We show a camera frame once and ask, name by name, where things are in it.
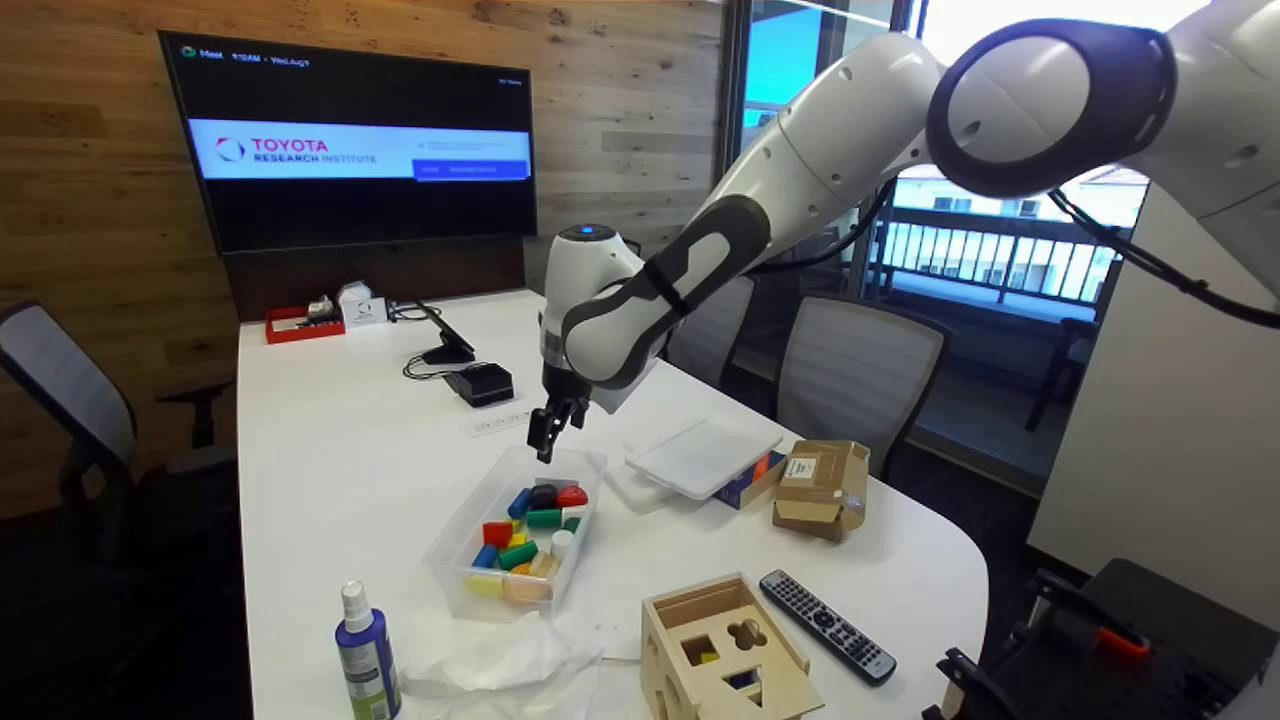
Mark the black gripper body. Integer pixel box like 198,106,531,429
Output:
535,362,601,434

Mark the small black box device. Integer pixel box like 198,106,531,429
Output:
445,362,516,413

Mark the white plastic container lid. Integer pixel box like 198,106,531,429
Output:
621,413,791,510

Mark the colourful toy box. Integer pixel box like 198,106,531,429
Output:
713,448,791,514

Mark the white tissue box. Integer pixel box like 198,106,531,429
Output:
337,282,393,332

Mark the brown cardboard box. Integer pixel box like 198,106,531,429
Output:
768,437,877,545

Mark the wooden shape sorter box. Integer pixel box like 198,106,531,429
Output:
634,573,829,720

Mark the grey mesh office chair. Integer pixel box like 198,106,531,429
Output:
0,299,145,537
771,293,950,474
658,272,759,391

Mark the white plastic bag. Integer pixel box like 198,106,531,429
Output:
396,615,651,720

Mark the red tray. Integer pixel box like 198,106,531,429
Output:
260,303,349,349

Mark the spray bottle with purple label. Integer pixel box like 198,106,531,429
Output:
331,575,403,720

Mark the black TV remote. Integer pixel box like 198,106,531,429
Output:
756,569,899,693

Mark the balcony railing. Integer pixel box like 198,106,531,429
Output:
865,196,1136,313

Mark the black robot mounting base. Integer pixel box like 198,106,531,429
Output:
991,555,1280,720

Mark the black table cable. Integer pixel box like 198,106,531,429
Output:
384,299,450,332

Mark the wall mounted TV screen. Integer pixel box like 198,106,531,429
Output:
154,32,539,261

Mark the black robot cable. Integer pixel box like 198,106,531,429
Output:
744,175,1280,337

